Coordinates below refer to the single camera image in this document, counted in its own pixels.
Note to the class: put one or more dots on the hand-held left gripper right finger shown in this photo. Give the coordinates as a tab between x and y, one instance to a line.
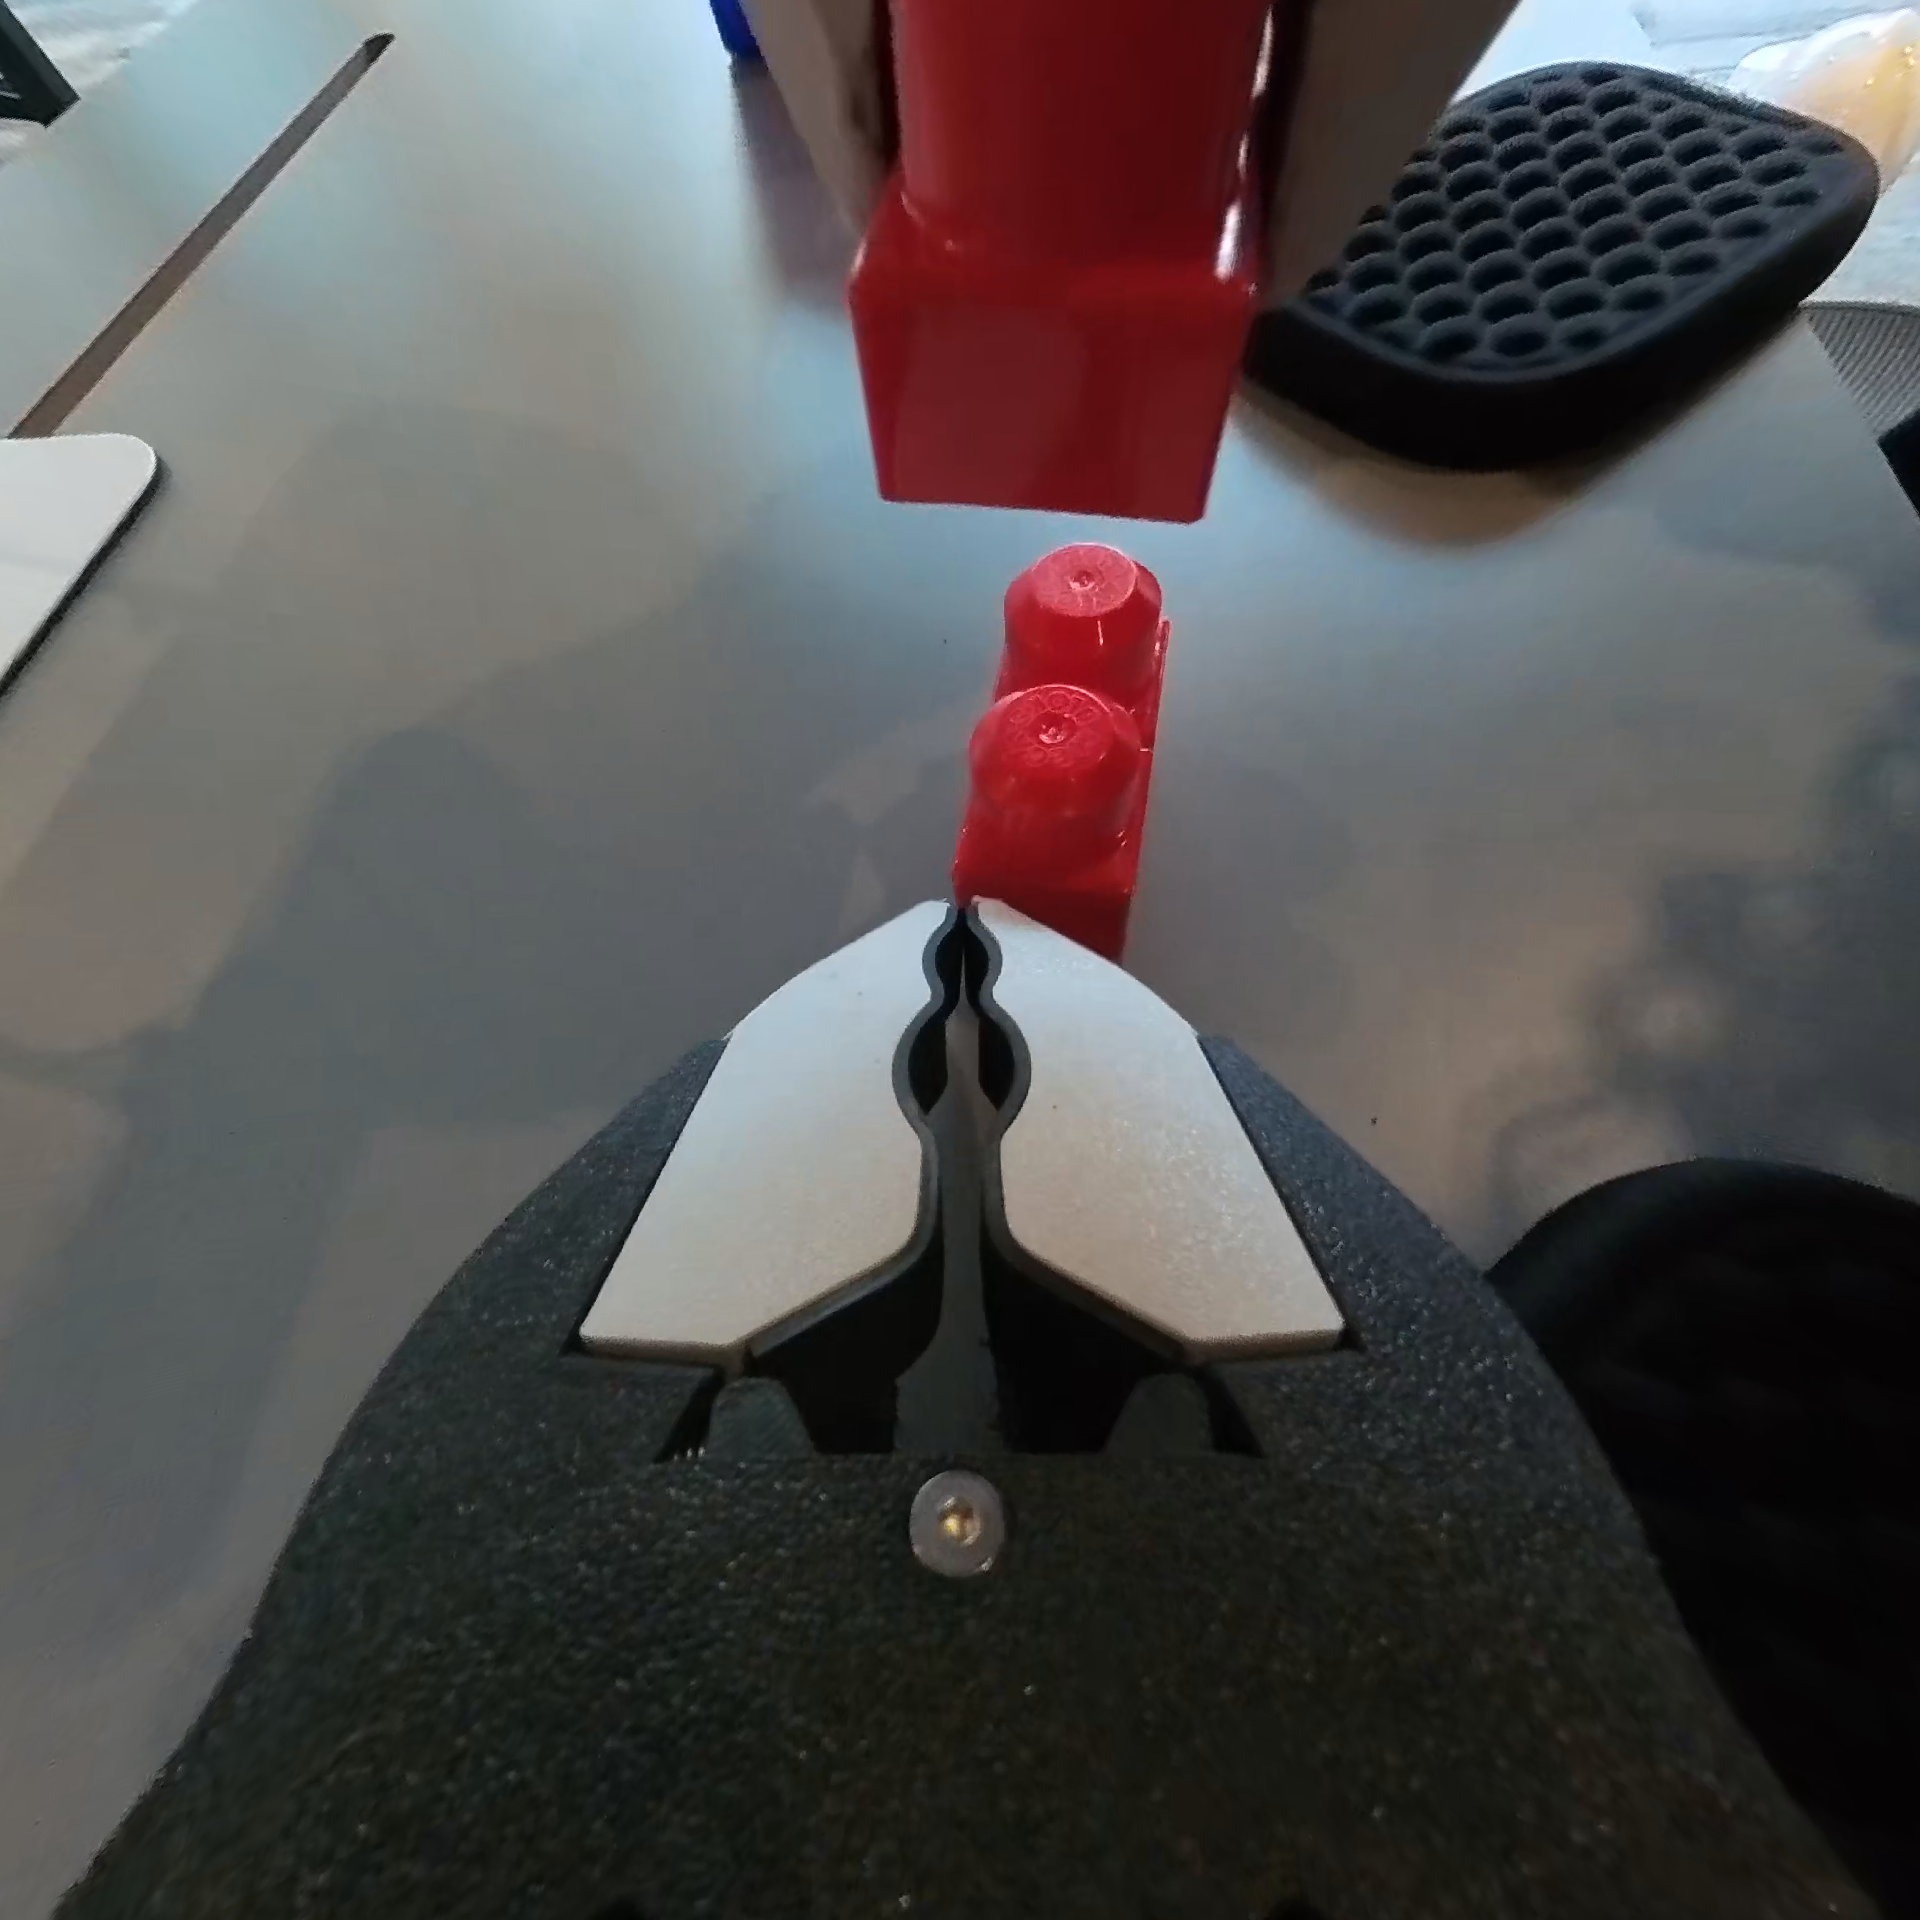
1154	1171

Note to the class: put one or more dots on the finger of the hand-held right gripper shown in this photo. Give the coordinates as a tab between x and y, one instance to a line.
1366	121
816	77

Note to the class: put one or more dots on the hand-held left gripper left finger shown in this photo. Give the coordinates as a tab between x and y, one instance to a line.
780	1171

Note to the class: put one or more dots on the red single-stud mega block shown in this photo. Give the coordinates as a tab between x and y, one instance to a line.
1051	346

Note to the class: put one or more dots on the red two-stud mega block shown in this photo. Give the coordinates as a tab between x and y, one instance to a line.
1056	797

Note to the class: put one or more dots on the black honeycomb rubber pad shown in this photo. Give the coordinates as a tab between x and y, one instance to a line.
1592	257

